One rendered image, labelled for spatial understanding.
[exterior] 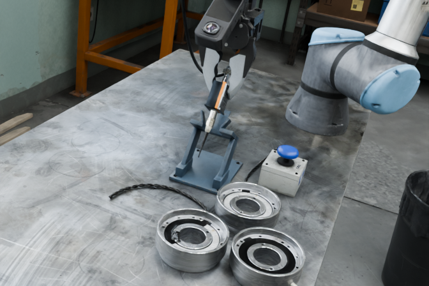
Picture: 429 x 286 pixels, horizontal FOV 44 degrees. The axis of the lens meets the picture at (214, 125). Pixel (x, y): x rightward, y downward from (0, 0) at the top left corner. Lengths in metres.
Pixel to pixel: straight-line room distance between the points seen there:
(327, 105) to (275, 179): 0.32
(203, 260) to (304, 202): 0.29
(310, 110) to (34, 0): 1.95
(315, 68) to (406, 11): 0.24
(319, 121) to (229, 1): 0.48
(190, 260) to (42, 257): 0.20
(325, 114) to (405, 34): 0.26
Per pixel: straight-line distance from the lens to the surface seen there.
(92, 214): 0.85
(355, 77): 1.12
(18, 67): 2.91
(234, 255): 0.75
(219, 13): 0.83
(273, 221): 0.85
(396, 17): 1.12
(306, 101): 1.23
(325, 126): 1.23
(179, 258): 0.74
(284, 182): 0.96
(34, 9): 2.92
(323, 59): 1.19
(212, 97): 0.90
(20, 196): 0.90
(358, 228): 2.44
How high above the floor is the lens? 1.30
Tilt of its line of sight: 25 degrees down
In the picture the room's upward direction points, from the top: 10 degrees clockwise
